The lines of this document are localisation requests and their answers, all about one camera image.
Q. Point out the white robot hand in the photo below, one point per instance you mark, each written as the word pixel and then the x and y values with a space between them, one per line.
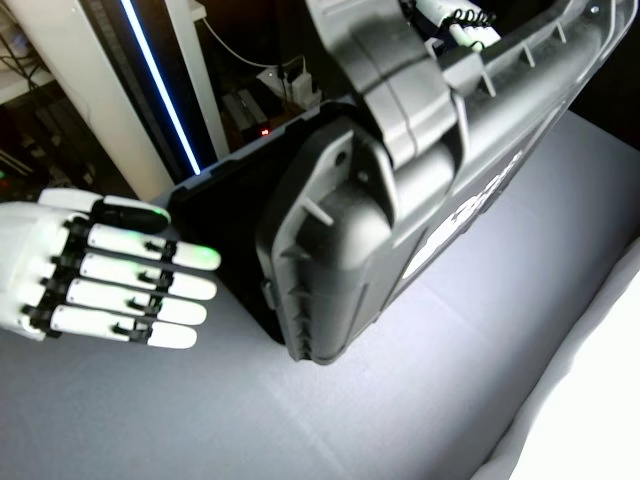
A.
pixel 30 260
pixel 465 36

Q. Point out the black hard plastic case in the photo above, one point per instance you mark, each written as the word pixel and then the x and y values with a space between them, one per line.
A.
pixel 350 250

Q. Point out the white shelf board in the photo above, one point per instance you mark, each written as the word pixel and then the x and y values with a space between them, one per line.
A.
pixel 25 87

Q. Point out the white power strip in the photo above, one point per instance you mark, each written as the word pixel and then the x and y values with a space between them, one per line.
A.
pixel 300 87

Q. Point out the blue-white light strip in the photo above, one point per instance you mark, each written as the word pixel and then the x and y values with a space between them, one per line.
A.
pixel 160 85

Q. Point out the black device with red light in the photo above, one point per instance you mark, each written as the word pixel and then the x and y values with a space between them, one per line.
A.
pixel 250 117

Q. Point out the grey table cloth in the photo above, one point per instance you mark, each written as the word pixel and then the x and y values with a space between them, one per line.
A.
pixel 200 425

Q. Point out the wide white frame post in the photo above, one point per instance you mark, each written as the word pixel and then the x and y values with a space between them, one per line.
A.
pixel 75 65

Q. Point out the narrow white frame post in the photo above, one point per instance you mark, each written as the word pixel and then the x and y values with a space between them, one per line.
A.
pixel 200 75

